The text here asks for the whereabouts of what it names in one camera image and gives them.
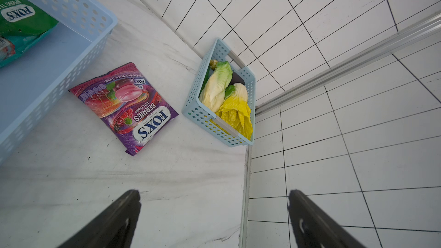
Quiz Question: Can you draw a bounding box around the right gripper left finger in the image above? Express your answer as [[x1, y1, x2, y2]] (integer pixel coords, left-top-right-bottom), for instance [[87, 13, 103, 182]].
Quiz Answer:
[[60, 189, 141, 248]]

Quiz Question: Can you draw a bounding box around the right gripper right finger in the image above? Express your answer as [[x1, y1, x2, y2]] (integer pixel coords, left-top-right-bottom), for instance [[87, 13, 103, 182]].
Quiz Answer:
[[288, 189, 364, 248]]

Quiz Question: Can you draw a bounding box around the purple Fox's candy bag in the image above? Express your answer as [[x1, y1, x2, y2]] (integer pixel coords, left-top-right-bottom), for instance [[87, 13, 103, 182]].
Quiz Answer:
[[70, 62, 178, 156]]

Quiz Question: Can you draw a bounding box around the light blue plastic basket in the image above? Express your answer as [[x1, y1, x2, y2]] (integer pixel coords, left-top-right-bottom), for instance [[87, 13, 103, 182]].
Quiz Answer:
[[1, 0, 118, 161]]

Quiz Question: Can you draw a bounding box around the green snack bag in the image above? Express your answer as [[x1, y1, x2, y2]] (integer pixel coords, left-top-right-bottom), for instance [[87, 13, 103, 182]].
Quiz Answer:
[[1, 0, 58, 48]]

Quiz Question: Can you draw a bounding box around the teal candy bag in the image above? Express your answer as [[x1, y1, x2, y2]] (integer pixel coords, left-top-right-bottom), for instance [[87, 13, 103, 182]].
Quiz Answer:
[[1, 30, 52, 68]]

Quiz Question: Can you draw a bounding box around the small teal vegetable basket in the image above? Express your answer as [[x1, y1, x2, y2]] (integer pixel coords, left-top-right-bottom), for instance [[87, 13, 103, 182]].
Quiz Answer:
[[181, 39, 256, 147]]

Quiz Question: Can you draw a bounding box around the yellow cabbage toy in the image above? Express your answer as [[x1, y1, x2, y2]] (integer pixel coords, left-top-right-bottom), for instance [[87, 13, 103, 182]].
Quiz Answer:
[[216, 83, 253, 140]]

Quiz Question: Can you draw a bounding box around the green cabbage toy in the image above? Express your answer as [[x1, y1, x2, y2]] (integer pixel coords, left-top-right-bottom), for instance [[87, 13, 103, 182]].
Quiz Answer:
[[199, 62, 233, 113]]

